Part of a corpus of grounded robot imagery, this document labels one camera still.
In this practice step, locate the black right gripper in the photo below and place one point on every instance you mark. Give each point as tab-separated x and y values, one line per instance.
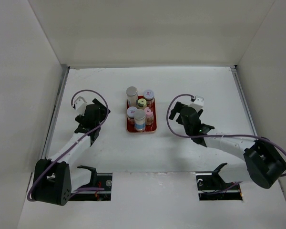
177	108

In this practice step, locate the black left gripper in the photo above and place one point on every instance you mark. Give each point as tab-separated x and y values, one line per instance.
102	108

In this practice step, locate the pink lid spice jar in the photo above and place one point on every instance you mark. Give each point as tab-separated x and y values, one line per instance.
149	117

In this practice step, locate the brown spice jar white lid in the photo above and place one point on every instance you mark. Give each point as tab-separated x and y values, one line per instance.
148	95

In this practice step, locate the white bead bottle silver cap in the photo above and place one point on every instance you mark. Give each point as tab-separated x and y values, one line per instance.
132	96

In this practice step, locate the yellow lid spice jar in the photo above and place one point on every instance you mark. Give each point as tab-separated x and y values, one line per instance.
141	103

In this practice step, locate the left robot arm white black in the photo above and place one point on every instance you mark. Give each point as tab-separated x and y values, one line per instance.
54	182

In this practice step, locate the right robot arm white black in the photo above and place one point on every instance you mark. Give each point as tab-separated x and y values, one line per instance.
262	160

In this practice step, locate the red lacquer tray gold rim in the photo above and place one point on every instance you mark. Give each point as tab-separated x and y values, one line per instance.
130	126

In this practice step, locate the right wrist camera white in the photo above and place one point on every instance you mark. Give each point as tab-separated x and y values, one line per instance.
197	103

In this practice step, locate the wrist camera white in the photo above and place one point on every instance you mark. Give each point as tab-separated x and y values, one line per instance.
197	103
80	105

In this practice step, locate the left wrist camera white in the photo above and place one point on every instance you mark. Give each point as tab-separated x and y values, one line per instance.
80	105

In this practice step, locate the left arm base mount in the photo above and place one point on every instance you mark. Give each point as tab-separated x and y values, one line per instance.
89	185

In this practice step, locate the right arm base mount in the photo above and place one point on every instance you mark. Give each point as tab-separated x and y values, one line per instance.
211	187

